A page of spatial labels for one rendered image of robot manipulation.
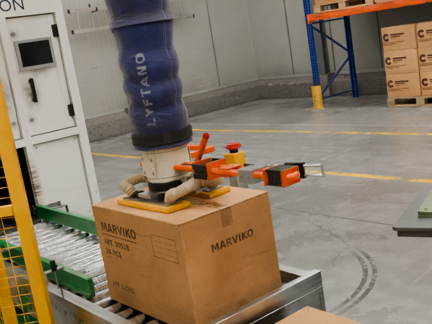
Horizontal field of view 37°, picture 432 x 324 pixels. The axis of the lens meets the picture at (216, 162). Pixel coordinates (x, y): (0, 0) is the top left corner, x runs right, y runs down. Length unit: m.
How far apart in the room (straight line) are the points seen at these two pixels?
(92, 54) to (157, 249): 9.83
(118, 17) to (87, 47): 9.62
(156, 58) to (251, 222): 0.66
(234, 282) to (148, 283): 0.33
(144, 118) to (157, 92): 0.11
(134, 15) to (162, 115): 0.36
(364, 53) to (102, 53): 4.80
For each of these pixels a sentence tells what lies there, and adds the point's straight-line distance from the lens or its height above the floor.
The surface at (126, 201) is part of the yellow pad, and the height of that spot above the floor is 0.97.
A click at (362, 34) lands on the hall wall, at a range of 12.30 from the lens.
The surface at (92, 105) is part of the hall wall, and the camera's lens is 11.88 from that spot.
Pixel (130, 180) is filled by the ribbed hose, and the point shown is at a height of 1.02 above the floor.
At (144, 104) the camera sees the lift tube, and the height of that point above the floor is 1.32.
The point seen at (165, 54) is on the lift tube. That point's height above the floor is 1.48.
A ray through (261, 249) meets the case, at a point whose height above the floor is 0.75.
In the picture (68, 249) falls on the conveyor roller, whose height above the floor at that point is 0.55.
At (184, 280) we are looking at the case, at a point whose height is 0.75.
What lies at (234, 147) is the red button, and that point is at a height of 1.03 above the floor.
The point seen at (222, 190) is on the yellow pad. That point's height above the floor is 0.96.
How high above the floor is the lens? 1.52
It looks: 11 degrees down
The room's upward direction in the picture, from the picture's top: 9 degrees counter-clockwise
